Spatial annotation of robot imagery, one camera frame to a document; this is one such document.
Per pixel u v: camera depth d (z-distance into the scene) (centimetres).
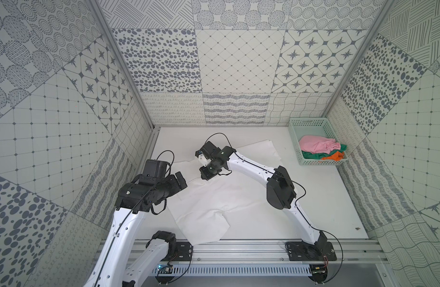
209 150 74
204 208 86
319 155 93
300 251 68
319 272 72
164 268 72
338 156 93
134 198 43
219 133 81
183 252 73
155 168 50
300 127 118
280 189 57
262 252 77
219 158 68
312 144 101
